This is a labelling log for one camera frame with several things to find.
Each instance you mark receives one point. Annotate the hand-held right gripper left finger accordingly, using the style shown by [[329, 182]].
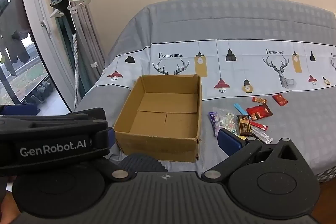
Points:
[[119, 174]]

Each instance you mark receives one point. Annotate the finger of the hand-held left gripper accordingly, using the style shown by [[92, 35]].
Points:
[[111, 138], [18, 109]]

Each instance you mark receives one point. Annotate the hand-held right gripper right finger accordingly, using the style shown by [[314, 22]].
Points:
[[229, 142]]

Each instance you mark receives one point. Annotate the yellow snack packet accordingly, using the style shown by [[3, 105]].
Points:
[[241, 137]]

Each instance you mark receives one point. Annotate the dark brown chocolate packet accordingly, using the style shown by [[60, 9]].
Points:
[[244, 125]]

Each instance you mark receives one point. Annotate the clear bag of candies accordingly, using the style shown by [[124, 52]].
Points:
[[223, 120]]

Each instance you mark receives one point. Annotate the red stick packet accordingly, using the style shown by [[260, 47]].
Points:
[[258, 125]]

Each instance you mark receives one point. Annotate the white clear snack packet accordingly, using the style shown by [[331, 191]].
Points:
[[262, 135]]

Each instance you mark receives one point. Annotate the blue stick packet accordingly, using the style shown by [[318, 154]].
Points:
[[240, 109]]

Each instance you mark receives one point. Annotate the large red snack packet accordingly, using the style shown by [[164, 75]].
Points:
[[260, 112]]

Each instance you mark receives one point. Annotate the red and gold snack packet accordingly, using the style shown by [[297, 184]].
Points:
[[259, 100]]

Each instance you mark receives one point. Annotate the brown cardboard box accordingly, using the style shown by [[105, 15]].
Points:
[[168, 143]]

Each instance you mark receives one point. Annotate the red square snack packet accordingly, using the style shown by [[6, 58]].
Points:
[[279, 100]]

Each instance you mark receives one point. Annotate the pair of dark shoes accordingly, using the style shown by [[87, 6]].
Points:
[[39, 92]]

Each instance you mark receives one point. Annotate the dark hanging clothes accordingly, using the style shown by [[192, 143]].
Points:
[[15, 48]]

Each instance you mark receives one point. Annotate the white curtain clip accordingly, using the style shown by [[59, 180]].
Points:
[[94, 64]]

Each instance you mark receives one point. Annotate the garment steamer on stand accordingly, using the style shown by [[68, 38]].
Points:
[[84, 43]]

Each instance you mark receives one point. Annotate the black garment steamer head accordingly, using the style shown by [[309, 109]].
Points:
[[64, 10]]

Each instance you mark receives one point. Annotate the printed grey bed sheet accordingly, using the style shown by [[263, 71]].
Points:
[[236, 29]]

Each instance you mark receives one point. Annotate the white window frame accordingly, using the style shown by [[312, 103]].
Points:
[[39, 29]]

